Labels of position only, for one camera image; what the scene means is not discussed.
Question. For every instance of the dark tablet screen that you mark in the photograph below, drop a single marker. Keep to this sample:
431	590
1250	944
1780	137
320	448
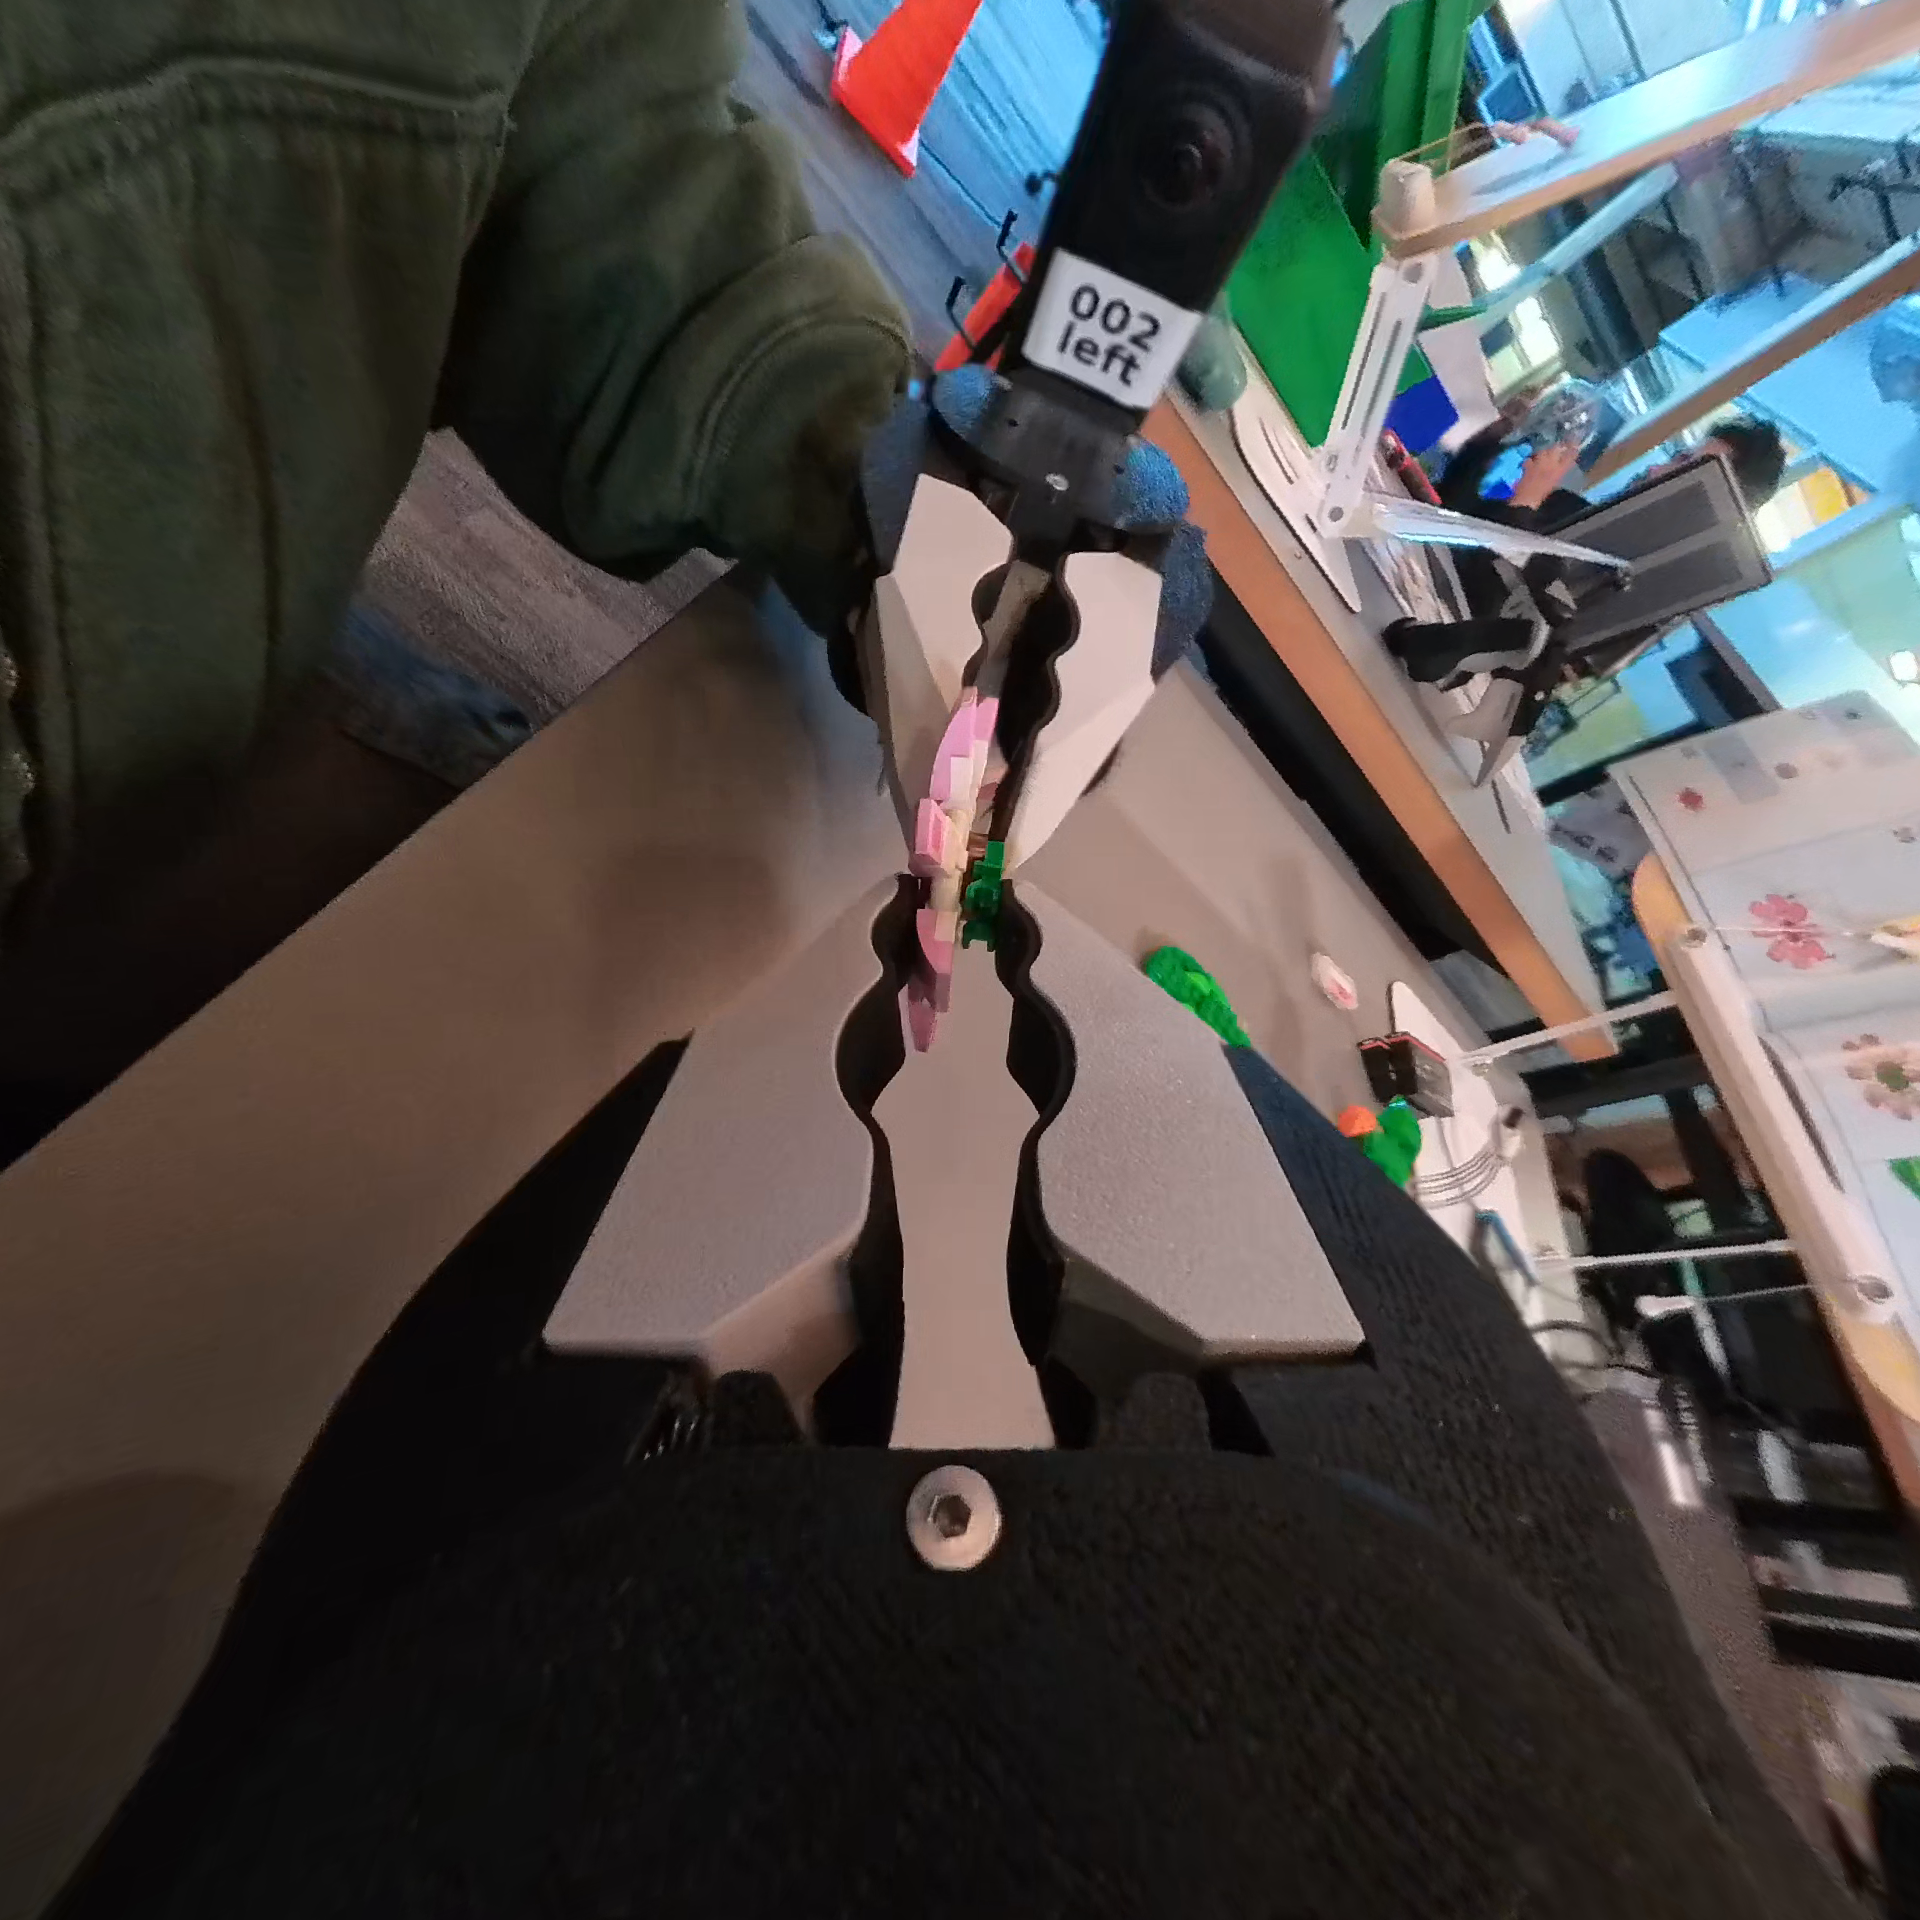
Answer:
1679	546

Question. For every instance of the wooden book stand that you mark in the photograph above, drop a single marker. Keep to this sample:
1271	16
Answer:
1727	1080

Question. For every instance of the green lego plant base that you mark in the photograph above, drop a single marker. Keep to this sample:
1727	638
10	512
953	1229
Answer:
1198	994

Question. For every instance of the person's blue jeans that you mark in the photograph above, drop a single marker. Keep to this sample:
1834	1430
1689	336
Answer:
434	706

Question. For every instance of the orange traffic cone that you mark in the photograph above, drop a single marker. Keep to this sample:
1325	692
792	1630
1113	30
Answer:
907	67

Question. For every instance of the teal oval object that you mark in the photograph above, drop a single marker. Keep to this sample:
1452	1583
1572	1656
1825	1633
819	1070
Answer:
1216	367

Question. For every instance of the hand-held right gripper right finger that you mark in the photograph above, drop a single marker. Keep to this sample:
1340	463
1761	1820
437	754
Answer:
1186	1200

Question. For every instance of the pink lego flower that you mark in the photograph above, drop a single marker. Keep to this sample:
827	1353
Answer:
947	840

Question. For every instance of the small green lego stem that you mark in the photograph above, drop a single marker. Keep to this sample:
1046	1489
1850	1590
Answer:
985	897

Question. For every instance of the grey wood-edged desk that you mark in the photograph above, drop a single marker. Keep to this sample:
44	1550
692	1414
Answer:
1351	706

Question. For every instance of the blue white box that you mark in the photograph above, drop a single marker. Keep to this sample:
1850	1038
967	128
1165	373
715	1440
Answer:
1425	411

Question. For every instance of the small white pink lego piece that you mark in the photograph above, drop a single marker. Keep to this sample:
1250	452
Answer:
1335	983

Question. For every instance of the green orange lego piece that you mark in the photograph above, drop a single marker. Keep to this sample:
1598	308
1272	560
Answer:
1389	1145

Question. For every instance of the person's left forearm green sleeve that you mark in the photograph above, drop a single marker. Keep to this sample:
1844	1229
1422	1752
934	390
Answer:
676	329

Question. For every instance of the small black box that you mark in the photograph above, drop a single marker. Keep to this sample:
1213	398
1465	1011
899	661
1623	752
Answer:
1408	1073

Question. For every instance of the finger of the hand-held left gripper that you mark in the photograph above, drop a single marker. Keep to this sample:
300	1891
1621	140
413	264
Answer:
1112	645
918	631

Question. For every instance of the green plastic bin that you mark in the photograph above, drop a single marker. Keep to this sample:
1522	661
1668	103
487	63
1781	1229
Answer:
1322	254

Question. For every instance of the person in green jacket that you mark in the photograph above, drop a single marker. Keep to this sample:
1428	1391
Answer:
196	375

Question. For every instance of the lego instruction booklet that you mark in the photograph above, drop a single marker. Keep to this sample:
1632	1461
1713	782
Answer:
1801	840

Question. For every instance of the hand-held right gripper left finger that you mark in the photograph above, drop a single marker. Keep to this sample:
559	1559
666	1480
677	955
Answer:
706	1186

